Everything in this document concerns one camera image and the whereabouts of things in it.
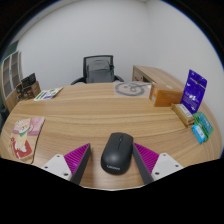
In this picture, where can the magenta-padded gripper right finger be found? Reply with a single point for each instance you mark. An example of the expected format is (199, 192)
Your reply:
(156, 165)

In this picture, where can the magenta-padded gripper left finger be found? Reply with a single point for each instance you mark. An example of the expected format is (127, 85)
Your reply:
(66, 165)

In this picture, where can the black computer mouse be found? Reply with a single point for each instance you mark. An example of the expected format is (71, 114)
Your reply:
(116, 153)

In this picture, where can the blue wipes pack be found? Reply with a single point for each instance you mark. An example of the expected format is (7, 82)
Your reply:
(199, 133)

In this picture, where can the small tan box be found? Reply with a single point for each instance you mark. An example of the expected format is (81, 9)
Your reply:
(183, 114)

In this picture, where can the green wipes pack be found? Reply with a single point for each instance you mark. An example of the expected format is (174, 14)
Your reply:
(205, 123)

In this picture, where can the brown cardboard box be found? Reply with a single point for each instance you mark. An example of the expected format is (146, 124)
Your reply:
(166, 96)

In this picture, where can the green white leaflet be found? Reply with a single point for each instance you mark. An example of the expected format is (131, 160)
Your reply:
(47, 94)

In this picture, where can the grey circle print sheet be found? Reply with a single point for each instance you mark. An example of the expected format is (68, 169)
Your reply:
(131, 89)

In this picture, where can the purple card package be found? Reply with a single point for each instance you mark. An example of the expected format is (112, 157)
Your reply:
(194, 91)

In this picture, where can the black brown carton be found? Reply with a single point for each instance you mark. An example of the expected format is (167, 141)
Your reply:
(28, 87)

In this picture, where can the wooden side cabinet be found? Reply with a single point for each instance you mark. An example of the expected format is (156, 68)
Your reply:
(160, 75)

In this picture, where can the grey backpack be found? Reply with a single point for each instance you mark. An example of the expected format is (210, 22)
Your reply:
(99, 70)

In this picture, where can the black office chair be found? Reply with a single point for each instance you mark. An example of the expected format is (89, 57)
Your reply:
(84, 65)

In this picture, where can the wooden shelf unit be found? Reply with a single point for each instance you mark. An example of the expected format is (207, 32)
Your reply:
(10, 78)

